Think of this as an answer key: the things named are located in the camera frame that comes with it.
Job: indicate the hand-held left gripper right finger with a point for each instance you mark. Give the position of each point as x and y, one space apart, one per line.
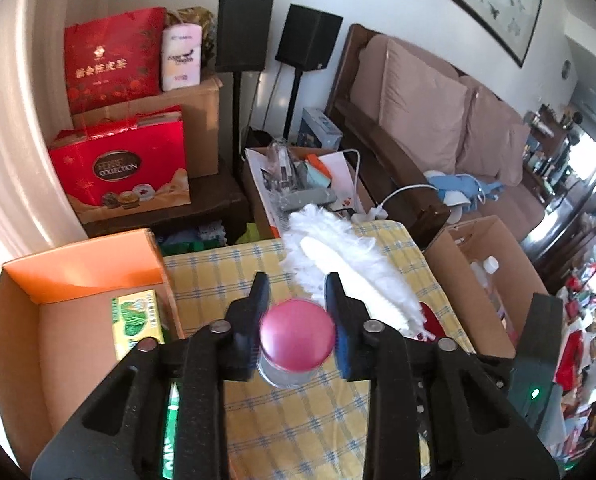
342 342

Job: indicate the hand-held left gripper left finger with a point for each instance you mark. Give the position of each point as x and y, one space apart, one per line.
250 332

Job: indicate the clear bottle with pink cap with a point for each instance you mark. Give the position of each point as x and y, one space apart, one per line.
298 330

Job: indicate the orange cardboard box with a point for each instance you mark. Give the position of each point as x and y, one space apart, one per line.
73 320

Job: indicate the pile of colourful bags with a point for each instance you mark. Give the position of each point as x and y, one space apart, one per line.
587 340

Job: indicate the clear bottle with white cap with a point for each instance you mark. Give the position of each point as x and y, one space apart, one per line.
492 285

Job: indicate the white feather duster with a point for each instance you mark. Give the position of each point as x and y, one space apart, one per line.
348 260

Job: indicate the yellow checkered tablecloth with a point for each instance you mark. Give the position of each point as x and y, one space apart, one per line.
288 425

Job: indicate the open brown cardboard box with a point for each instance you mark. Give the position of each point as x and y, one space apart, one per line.
472 240

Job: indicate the cardboard box with papers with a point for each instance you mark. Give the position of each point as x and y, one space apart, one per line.
263 210

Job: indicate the light blue cloth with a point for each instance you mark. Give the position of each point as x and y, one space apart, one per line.
470 187

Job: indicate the clear plastic package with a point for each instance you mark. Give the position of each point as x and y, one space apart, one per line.
284 165

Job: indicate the cluttered wooden shelf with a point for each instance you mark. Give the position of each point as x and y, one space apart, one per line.
557 160

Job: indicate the small beige sofa cushion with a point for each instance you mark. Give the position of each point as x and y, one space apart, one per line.
515 155

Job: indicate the brown wooden sofa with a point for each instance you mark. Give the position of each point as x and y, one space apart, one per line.
402 160

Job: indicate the red chocolate gift bag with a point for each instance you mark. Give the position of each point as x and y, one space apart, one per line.
123 165

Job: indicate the closed brown cardboard box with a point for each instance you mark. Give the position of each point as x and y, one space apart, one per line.
200 125

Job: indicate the blue product box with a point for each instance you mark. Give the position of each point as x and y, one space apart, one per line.
320 127

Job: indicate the large beige sofa cushion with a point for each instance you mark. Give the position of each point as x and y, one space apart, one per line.
417 110
492 125

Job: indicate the black speaker stand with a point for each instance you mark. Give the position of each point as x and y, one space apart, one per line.
293 102

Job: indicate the white tissue pack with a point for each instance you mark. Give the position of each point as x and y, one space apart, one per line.
180 57

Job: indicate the black speaker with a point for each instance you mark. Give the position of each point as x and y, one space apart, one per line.
243 32
308 35

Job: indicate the red gift box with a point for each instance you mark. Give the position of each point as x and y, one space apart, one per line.
110 60

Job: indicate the framed ink painting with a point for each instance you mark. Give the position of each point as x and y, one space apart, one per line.
482 0

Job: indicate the round wall clock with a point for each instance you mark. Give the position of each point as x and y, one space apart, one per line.
567 68

